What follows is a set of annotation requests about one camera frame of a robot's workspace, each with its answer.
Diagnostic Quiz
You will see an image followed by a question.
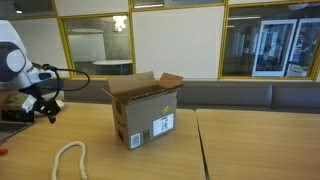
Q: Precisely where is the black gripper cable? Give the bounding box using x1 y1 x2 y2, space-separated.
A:
41 64 91 101

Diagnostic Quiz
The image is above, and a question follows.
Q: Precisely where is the white round table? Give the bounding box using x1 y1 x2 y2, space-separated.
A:
92 59 134 76

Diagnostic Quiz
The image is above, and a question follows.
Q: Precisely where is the grey upholstered bench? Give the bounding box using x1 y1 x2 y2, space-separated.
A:
63 79 320 113

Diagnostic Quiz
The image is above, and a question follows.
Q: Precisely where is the wooden camera mounting plate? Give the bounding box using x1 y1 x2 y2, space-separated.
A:
0 92 31 113

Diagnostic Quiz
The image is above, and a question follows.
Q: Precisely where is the yellow window frame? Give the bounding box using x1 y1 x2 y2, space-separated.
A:
0 0 320 98

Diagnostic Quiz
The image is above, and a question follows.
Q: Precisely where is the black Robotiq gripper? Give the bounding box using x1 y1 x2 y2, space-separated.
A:
34 97 61 125

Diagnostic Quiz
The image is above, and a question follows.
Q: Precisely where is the cardboard shipping box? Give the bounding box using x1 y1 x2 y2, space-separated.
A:
99 70 184 151

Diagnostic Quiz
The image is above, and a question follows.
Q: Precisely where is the white rope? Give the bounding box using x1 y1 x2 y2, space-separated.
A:
50 140 89 180

